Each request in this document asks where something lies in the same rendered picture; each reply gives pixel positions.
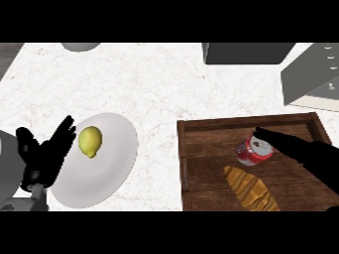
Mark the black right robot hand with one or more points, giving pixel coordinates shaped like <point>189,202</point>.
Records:
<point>319,158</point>

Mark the brown wooden tray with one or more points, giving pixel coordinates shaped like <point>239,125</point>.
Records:
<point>211,165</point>

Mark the dark grey box appliance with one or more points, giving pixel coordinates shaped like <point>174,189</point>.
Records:
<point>245,53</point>

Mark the white round plate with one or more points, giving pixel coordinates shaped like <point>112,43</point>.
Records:
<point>94,160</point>

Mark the grey tiered shelf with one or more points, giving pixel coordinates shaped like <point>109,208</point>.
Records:
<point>323,79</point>

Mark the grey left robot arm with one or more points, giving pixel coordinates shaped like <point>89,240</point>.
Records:
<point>26,200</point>

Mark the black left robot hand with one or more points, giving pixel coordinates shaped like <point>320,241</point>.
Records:
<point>44,155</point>

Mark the golden brown croissant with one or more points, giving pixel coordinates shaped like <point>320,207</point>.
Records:
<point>251,190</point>

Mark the yellow lemon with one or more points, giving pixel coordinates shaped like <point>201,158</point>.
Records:
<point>90,141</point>

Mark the red soda can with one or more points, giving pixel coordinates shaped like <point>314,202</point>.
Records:
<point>254,151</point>

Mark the grey round bowl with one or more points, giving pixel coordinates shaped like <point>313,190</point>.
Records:
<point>81,46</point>

